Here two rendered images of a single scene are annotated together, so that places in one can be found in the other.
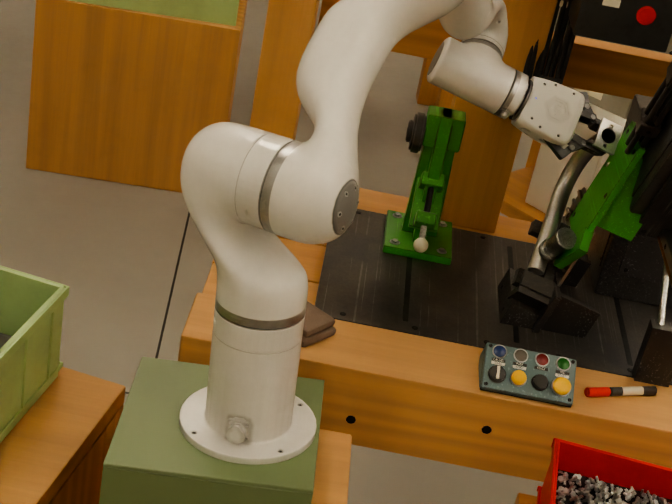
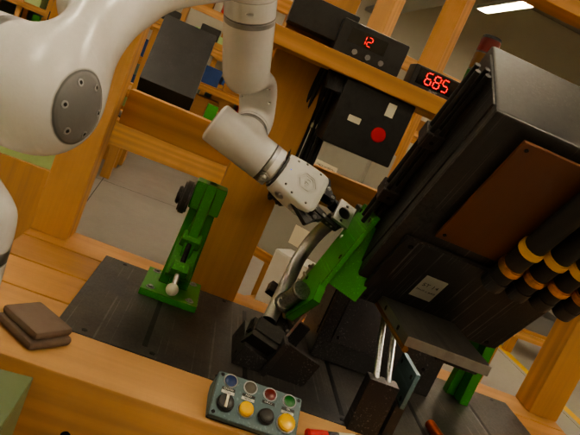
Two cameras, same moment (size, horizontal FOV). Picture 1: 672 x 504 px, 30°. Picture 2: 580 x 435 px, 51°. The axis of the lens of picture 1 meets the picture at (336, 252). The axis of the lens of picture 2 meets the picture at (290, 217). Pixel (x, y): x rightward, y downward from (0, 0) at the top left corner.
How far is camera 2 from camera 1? 101 cm
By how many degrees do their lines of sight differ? 20
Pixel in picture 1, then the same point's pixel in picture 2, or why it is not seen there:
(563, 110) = (312, 184)
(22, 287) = not seen: outside the picture
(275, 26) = not seen: hidden behind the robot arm
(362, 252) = (119, 289)
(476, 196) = (223, 269)
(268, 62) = not seen: hidden behind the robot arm
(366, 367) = (92, 379)
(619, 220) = (348, 280)
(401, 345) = (135, 365)
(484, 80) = (251, 142)
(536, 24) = (291, 136)
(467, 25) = (247, 76)
